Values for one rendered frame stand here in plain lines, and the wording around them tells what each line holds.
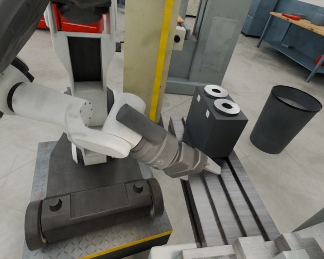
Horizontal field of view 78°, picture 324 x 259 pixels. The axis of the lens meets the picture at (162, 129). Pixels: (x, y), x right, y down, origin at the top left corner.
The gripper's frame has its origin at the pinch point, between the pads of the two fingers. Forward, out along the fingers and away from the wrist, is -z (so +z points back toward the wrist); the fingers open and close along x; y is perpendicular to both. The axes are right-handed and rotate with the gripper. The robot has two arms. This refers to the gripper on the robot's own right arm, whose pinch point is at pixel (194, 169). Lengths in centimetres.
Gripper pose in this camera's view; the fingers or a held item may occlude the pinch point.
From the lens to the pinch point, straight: 53.3
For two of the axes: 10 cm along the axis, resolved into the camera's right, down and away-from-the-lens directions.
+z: -7.2, -4.8, -5.0
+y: 1.7, -8.2, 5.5
